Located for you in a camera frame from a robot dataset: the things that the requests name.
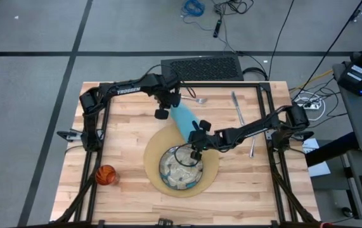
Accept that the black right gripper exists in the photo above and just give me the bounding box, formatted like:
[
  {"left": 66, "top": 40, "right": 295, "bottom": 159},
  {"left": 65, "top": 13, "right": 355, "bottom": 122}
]
[{"left": 188, "top": 119, "right": 216, "bottom": 152}]

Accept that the teal cloth napkin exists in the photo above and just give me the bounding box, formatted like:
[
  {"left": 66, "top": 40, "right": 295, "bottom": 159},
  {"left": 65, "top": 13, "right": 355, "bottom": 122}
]
[{"left": 169, "top": 101, "right": 200, "bottom": 143}]

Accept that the silver fork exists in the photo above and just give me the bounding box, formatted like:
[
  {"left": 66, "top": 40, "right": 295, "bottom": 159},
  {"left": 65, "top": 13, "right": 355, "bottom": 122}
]
[{"left": 180, "top": 95, "right": 208, "bottom": 105}]

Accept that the silver knife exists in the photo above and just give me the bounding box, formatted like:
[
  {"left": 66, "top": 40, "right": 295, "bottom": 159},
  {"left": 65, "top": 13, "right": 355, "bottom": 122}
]
[{"left": 231, "top": 91, "right": 245, "bottom": 126}]

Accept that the round woven yellow placemat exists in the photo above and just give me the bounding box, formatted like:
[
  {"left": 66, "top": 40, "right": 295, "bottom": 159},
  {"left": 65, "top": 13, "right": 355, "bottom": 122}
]
[{"left": 143, "top": 122, "right": 220, "bottom": 199}]

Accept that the patterned ceramic bowl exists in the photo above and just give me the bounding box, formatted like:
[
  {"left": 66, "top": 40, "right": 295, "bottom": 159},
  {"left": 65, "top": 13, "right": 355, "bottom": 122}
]
[{"left": 158, "top": 145, "right": 204, "bottom": 191}]

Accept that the black vented box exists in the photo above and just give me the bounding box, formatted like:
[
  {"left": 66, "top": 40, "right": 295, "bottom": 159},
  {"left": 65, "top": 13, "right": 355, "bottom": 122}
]
[{"left": 160, "top": 54, "right": 245, "bottom": 82}]

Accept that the silver spoon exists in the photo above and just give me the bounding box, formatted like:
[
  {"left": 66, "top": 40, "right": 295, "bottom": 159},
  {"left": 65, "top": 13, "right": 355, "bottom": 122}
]
[{"left": 249, "top": 136, "right": 257, "bottom": 158}]

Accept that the orange glass tumbler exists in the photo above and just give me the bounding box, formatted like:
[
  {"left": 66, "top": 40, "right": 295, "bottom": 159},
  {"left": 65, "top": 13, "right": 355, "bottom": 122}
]
[{"left": 94, "top": 164, "right": 119, "bottom": 187}]

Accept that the white power strip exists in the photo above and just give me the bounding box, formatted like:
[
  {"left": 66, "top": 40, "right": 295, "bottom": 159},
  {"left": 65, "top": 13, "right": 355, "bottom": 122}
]
[{"left": 295, "top": 91, "right": 326, "bottom": 122}]

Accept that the white paper sheet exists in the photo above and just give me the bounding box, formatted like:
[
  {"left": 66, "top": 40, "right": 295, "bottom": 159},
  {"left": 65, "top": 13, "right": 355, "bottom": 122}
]
[{"left": 302, "top": 137, "right": 332, "bottom": 177}]

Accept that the black desk leg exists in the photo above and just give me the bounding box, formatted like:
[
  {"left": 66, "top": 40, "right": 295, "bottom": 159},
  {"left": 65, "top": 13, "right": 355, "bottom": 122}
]
[{"left": 306, "top": 131, "right": 359, "bottom": 167}]

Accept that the black electronics box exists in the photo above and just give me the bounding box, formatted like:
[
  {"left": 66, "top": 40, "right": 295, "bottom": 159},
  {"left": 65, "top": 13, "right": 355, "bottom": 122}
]
[{"left": 337, "top": 61, "right": 362, "bottom": 96}]

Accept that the black aluminium table frame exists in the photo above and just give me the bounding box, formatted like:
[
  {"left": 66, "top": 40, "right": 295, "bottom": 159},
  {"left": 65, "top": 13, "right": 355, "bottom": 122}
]
[{"left": 52, "top": 81, "right": 323, "bottom": 228}]

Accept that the blue coiled cable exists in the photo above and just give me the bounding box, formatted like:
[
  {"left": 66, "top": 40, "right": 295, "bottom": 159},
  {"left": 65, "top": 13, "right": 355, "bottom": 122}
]
[{"left": 179, "top": 0, "right": 232, "bottom": 53}]

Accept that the black cable bundle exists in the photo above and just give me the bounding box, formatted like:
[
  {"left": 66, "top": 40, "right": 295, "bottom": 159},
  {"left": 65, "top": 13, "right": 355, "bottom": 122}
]
[{"left": 212, "top": 0, "right": 255, "bottom": 16}]

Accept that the thin black drop cable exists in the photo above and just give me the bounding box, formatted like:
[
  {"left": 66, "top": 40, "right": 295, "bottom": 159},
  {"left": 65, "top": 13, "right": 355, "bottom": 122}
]
[{"left": 267, "top": 0, "right": 295, "bottom": 80}]

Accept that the yellow floor cable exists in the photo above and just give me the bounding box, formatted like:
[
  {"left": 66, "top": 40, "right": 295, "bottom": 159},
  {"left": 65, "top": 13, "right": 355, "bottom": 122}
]
[{"left": 290, "top": 69, "right": 333, "bottom": 92}]

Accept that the thick black drop cable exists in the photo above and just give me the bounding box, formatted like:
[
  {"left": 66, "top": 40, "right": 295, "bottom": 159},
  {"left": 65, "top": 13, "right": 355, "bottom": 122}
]
[{"left": 294, "top": 0, "right": 362, "bottom": 99}]

